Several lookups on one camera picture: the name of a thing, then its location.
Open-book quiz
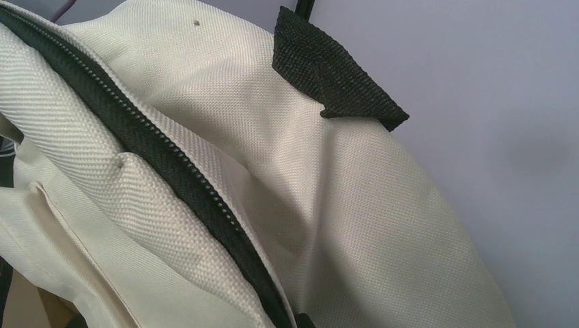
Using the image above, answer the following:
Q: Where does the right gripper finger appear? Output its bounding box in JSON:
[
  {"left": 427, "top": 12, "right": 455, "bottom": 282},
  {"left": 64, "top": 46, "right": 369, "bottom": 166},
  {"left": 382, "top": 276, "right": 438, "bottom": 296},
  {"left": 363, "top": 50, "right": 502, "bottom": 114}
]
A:
[{"left": 295, "top": 313, "right": 316, "bottom": 328}]

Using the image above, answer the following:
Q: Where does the beige canvas backpack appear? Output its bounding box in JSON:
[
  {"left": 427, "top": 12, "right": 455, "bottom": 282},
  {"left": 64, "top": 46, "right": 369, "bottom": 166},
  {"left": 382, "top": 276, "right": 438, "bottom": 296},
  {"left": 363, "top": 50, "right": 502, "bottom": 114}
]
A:
[{"left": 1, "top": 1, "right": 515, "bottom": 327}]

